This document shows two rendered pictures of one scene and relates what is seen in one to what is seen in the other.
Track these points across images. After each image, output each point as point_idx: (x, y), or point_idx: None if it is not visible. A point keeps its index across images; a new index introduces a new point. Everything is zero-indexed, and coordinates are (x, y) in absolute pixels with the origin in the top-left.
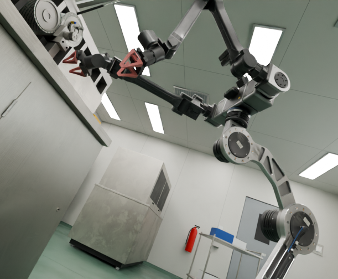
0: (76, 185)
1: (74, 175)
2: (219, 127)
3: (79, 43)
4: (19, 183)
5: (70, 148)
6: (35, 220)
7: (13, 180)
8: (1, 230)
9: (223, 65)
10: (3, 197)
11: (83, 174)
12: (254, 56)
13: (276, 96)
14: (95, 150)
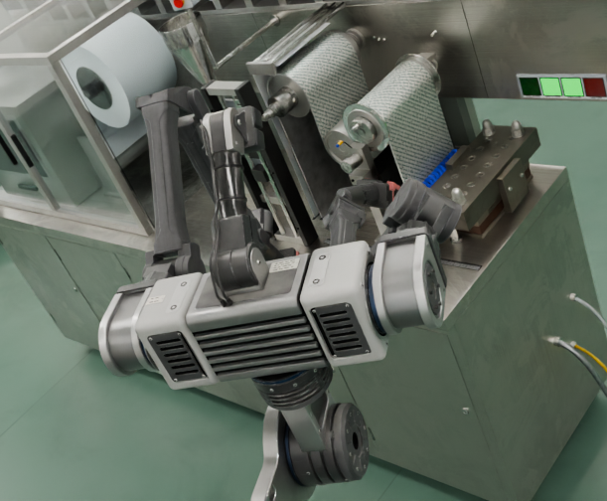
0: (467, 384)
1: (445, 372)
2: (432, 328)
3: (386, 130)
4: (386, 379)
5: (400, 341)
6: (442, 416)
7: (379, 376)
8: (414, 416)
9: (259, 150)
10: (386, 389)
11: (462, 370)
12: (142, 274)
13: (150, 371)
14: (443, 335)
